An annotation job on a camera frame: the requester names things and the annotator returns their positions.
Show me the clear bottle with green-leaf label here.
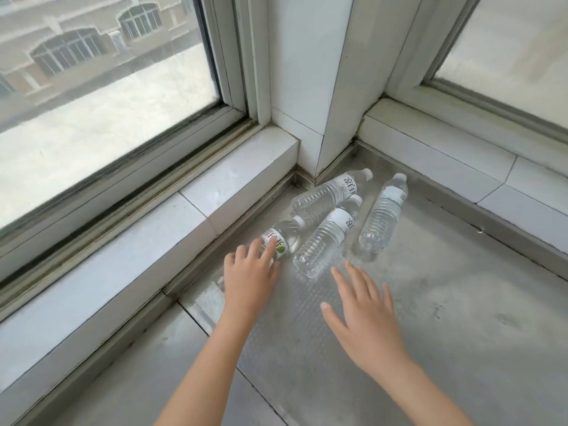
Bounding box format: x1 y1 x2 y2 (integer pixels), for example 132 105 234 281
259 216 307 262

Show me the person's left hand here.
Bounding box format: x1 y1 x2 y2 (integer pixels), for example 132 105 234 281
223 238 281 326

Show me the beige building with arched windows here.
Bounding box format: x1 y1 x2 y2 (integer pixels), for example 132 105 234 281
0 0 210 109

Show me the short white tiled window ledge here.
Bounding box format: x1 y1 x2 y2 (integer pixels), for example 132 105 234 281
356 98 568 280

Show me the clear plastic water bottle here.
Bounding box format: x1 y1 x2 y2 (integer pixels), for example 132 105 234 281
291 168 374 219
292 194 364 279
358 173 409 254

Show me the person's right hand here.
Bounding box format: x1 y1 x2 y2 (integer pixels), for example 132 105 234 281
320 261 410 378

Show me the narrow white-framed window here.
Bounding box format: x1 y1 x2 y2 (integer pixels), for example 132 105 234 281
385 0 568 144

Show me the long white tiled window ledge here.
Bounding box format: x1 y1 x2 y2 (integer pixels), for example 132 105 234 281
0 126 301 426

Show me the person's left forearm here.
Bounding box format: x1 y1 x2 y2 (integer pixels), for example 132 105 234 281
153 312 262 426

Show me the person's right forearm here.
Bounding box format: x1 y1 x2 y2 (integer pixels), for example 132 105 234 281
370 354 475 426

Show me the large white-framed window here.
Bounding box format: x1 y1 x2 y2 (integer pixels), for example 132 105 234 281
0 0 272 309

